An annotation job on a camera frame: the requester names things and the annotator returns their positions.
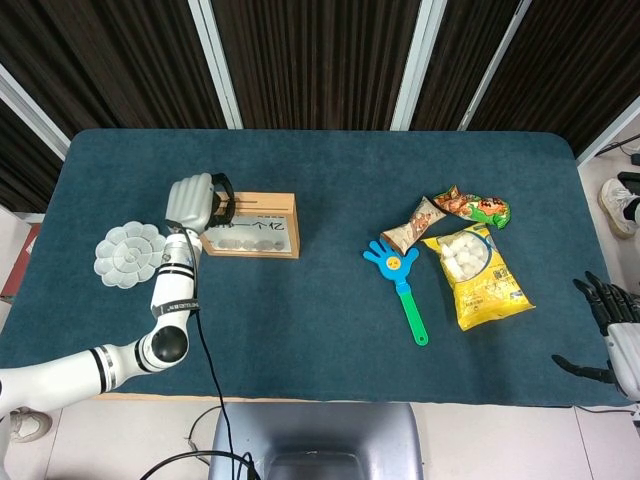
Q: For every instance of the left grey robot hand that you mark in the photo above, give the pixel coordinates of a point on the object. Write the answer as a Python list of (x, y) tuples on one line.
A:
[(190, 202)]

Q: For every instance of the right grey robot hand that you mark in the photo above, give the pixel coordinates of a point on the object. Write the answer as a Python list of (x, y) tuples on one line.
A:
[(622, 350)]

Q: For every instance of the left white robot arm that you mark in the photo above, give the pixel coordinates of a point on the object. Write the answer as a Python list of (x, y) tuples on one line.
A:
[(172, 290)]

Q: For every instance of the blue hand clapper toy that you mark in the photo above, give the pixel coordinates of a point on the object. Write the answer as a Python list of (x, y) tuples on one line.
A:
[(395, 265)]

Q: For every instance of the white flower paint palette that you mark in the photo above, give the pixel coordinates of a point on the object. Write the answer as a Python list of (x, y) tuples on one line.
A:
[(120, 255)]

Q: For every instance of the teal table cloth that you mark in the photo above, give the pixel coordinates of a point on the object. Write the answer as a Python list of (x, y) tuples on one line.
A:
[(325, 170)]

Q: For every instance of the white sneaker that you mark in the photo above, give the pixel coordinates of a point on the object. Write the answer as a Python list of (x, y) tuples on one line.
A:
[(30, 425), (615, 205)]

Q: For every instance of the yellow marshmallow bag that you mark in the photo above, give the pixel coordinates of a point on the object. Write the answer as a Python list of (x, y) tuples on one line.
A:
[(487, 295)]

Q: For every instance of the red storage box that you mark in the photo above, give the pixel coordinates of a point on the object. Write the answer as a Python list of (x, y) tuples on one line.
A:
[(22, 260)]

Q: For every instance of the wooden table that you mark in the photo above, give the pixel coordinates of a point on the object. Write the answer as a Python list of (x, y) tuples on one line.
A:
[(160, 397)]

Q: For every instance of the orange green snack packet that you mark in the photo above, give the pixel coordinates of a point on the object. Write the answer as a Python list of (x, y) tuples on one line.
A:
[(475, 206)]

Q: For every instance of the brown snack packet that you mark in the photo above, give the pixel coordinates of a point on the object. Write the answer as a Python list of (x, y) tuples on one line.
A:
[(415, 225)]

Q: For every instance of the wooden coin box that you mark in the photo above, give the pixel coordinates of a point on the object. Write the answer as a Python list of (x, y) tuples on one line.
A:
[(270, 205)]

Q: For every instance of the white partition post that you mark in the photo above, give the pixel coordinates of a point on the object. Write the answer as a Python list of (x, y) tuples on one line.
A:
[(217, 70), (607, 132), (417, 65), (35, 122), (492, 65)]

